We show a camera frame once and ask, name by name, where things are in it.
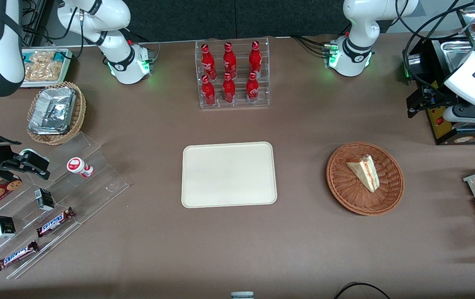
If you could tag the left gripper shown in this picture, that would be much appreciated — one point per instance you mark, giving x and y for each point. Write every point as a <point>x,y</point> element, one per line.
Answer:
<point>439,101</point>

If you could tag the triangular sandwich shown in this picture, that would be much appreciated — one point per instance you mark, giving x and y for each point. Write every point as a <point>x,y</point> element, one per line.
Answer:
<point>364,172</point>

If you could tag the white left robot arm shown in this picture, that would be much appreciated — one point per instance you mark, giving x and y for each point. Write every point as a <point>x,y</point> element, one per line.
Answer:
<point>355,25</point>

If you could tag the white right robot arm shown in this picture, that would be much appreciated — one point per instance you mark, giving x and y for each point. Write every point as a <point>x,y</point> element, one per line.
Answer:
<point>113,16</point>

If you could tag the light wicker basket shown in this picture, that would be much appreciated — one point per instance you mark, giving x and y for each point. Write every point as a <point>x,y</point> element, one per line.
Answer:
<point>79,112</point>

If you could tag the white snack tray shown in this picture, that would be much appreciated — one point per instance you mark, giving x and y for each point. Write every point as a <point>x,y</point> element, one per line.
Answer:
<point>65,62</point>

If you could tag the round brown wicker basket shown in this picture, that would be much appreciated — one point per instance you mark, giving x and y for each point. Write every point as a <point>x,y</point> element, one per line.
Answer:
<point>345,191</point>

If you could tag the cream plastic tray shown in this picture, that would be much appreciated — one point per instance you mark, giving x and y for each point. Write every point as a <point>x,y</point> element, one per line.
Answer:
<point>229,174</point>

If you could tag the black metal appliance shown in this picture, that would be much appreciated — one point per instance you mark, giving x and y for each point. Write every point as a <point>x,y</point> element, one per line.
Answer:
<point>449,128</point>

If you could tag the small black carton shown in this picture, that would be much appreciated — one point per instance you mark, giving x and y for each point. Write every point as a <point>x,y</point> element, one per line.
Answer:
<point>45,199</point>
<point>4,226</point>

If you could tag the red white yogurt bottle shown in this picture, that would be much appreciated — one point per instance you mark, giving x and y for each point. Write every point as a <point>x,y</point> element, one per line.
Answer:
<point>77,166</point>

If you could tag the silver foil package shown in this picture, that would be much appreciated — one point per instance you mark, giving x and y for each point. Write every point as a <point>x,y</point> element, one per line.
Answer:
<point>52,110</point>

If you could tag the snickers chocolate bar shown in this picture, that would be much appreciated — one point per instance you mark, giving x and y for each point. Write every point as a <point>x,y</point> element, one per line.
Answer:
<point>16,256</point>
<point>54,222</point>

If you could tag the clear acrylic stepped stand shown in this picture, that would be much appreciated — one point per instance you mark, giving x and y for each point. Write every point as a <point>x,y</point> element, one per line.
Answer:
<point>96,187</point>

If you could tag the clear bag of snacks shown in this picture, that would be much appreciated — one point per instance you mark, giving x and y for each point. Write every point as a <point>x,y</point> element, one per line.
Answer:
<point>43,56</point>
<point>42,71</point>

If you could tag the red cola bottle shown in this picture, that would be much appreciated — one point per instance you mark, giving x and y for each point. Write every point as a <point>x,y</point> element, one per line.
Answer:
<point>252,88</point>
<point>208,62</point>
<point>255,59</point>
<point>208,92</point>
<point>230,61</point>
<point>229,89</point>

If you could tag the clear acrylic bottle rack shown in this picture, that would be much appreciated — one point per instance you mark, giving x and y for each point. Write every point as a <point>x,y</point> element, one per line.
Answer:
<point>240,104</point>

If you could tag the grey white object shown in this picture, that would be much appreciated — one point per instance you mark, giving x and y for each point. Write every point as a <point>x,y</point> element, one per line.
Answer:
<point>242,295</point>

